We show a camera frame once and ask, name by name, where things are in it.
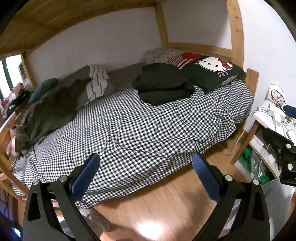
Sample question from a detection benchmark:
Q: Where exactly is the black large jacket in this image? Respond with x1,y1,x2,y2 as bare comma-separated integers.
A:
132,63,195,106

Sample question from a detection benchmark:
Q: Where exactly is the white bedside table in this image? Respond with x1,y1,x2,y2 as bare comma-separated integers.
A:
231,88,295,178

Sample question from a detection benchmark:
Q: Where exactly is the green plastic bag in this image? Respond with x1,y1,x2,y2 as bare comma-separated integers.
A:
238,147,275,185

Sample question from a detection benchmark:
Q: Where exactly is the olive green hoodie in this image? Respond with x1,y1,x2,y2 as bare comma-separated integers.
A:
15,66,91,152

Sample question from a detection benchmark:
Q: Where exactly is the grey slipper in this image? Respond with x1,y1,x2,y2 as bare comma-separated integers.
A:
79,208,111,236

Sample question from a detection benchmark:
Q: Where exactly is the grey striped pillow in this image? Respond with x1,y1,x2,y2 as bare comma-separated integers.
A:
78,64,115,107

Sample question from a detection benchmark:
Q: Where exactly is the pink plush toy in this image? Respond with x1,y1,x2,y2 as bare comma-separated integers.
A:
6,125,28,158

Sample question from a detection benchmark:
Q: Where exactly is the white power cable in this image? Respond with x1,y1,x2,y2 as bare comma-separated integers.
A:
217,129,246,157

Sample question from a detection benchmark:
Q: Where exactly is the wooden bunk bed frame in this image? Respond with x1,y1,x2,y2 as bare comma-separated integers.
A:
0,0,260,209

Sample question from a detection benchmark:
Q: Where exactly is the black Hello Kitty pillow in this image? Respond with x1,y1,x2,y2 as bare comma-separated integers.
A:
182,56,246,93

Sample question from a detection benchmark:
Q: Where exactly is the white floral pillow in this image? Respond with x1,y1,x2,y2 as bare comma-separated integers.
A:
140,47,185,64

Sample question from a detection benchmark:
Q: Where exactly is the grey checkered blanket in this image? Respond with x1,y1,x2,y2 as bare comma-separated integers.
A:
107,63,146,88

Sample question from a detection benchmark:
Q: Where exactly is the red striped pillow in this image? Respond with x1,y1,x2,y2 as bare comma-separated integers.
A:
163,52,206,70

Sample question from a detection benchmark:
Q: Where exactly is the black white checkered bedsheet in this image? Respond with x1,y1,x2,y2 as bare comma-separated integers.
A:
11,80,254,208

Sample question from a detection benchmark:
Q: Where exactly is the teal cushion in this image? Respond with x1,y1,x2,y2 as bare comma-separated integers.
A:
28,78,59,105

